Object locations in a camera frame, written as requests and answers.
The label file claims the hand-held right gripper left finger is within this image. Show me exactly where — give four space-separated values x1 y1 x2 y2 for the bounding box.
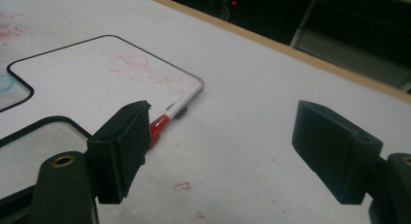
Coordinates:
86 100 152 205

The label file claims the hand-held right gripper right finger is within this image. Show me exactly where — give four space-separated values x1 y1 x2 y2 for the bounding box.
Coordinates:
291 100 384 206

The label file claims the white marker with red cap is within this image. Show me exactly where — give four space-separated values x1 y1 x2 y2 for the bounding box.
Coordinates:
148 80 205 150

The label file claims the white board with black rim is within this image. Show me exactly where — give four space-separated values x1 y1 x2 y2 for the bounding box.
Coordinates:
0 34 205 209

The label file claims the metal stand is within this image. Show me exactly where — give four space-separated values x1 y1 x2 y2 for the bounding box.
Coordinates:
289 0 411 93

